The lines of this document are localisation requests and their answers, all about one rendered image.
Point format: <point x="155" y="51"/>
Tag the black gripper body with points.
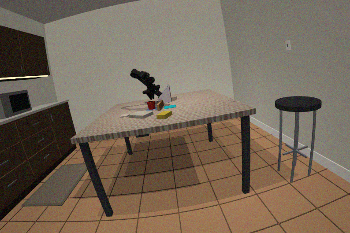
<point x="149" y="90"/>

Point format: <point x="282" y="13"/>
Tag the tan curved wooden bar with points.
<point x="160" y="105"/>

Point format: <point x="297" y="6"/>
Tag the yellow rectangular block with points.
<point x="164" y="115"/>

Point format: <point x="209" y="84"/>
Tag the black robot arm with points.
<point x="145" y="78"/>

